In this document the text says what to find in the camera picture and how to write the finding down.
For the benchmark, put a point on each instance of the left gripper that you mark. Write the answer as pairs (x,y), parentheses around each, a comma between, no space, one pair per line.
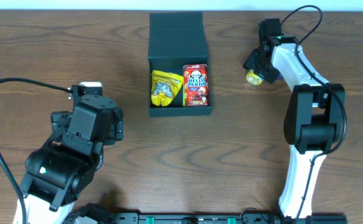
(57,118)

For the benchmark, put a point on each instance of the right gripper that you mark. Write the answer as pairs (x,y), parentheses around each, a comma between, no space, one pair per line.
(263,66)

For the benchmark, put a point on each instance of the yellow candy canister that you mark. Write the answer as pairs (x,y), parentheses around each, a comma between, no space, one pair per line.
(252,78)

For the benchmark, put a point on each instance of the yellow snack pouch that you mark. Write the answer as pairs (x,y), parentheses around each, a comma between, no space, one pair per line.
(165,87)

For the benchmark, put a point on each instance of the red Hello Panda box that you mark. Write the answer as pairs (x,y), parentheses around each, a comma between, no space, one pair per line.
(196,87)

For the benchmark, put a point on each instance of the black gift box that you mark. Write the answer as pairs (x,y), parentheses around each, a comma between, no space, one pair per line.
(177,39)

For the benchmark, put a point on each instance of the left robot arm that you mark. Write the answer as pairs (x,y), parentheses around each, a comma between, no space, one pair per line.
(56,173)

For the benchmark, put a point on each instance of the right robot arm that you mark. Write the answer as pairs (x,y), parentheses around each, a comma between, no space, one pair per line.
(315,122)

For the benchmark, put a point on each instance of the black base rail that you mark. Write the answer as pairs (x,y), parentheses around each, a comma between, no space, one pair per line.
(93,213)

